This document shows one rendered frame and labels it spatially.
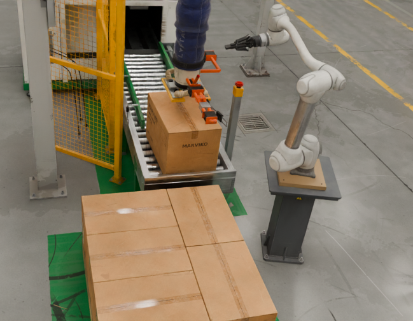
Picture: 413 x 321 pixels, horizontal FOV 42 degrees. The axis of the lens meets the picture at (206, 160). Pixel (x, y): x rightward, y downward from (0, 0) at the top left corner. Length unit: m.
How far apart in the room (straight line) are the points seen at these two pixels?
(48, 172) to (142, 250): 1.50
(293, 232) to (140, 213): 1.18
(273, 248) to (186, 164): 0.95
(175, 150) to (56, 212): 1.22
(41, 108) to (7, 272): 1.23
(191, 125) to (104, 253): 1.12
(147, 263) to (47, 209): 1.47
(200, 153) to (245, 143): 1.64
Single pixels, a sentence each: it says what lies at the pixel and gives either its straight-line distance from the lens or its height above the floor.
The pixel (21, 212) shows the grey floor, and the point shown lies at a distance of 4.57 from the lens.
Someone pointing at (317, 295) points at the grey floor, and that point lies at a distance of 4.12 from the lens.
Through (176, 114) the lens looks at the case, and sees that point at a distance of 3.97.
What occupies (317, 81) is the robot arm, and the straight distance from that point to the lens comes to 3.27.
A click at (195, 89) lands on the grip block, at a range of 3.68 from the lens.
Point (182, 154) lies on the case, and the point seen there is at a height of 0.75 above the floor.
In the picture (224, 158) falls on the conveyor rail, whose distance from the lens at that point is 4.18.
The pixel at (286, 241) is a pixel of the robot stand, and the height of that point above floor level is 0.19.
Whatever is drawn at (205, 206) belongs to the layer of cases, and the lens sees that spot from 3.77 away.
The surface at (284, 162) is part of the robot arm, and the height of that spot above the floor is 0.98.
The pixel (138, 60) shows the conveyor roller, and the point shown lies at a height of 0.53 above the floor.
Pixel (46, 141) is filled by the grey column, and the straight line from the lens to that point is 4.45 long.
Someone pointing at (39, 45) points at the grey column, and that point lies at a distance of 4.07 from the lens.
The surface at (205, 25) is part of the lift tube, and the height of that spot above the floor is 1.64.
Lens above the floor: 2.94
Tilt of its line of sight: 35 degrees down
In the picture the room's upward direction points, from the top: 8 degrees clockwise
